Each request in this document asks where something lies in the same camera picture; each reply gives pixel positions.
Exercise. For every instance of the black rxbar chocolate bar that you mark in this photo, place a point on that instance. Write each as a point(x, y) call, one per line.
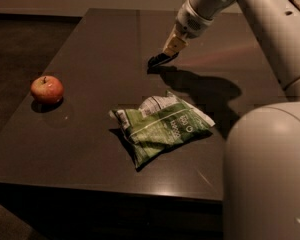
point(160, 59)

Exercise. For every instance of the red apple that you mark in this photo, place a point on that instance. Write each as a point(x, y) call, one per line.
point(47, 90)

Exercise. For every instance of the green jalapeno chip bag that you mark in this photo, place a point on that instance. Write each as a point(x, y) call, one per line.
point(161, 123)

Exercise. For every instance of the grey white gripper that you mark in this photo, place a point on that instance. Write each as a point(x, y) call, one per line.
point(191, 22)

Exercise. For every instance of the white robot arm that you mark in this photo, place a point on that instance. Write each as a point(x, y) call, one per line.
point(253, 89)

